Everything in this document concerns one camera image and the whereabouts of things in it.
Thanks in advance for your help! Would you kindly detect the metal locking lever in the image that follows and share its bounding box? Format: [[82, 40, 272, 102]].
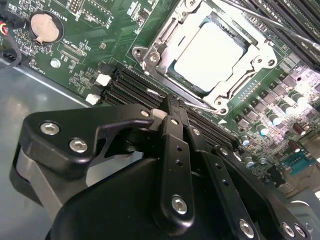
[[224, 0, 320, 51], [146, 87, 221, 113]]

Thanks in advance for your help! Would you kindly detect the silver CPU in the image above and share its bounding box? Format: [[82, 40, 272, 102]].
[[173, 23, 247, 92]]

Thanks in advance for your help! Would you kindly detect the metal socket cover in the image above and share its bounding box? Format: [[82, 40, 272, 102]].
[[149, 0, 276, 108]]

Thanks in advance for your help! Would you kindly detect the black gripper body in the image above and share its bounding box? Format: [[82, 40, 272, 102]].
[[49, 157, 236, 240]]

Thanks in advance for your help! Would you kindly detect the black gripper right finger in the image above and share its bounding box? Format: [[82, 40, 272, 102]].
[[178, 99, 315, 240]]

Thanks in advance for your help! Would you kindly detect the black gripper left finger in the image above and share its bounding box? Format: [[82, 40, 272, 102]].
[[9, 95, 197, 233]]

